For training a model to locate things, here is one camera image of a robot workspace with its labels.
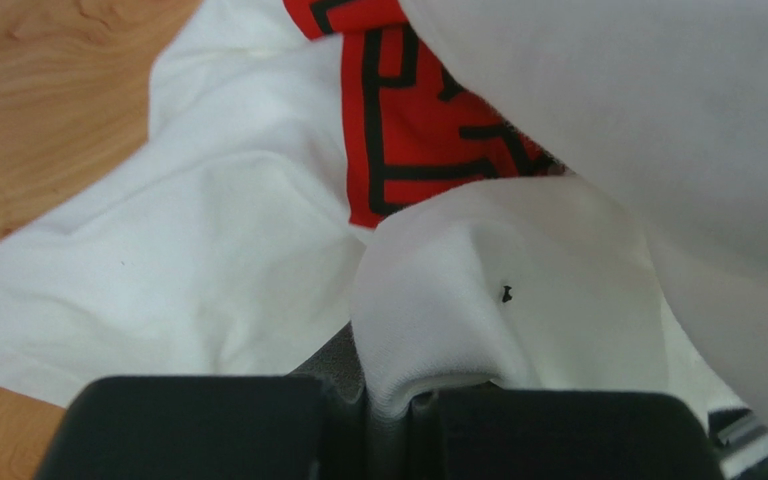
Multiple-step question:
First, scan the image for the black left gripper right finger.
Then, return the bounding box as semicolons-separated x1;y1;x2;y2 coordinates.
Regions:
410;387;723;479

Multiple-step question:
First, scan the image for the white t shirt red print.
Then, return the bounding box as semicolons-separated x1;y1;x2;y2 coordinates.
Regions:
0;1;768;460

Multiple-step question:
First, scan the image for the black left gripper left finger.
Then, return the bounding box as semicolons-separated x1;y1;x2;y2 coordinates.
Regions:
36;327;366;479

